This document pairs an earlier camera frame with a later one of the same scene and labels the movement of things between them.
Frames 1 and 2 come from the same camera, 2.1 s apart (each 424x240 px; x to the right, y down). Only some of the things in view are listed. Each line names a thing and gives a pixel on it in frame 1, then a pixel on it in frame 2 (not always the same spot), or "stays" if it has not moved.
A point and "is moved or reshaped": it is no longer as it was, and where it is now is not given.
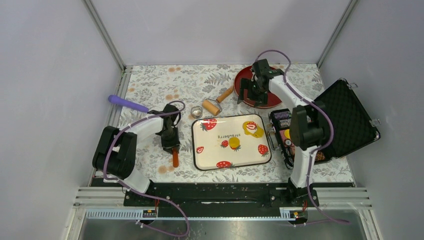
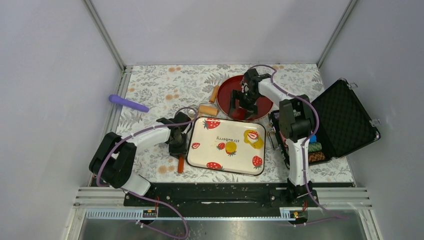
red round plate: (247, 73) is moved or reshaped
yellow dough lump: (234, 142) is moved or reshaped
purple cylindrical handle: (116, 99) stays
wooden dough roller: (214, 109) is moved or reshaped
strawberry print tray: (223, 141) is moved or reshaped
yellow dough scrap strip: (258, 133) to (252, 137)
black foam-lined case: (353, 125) stays
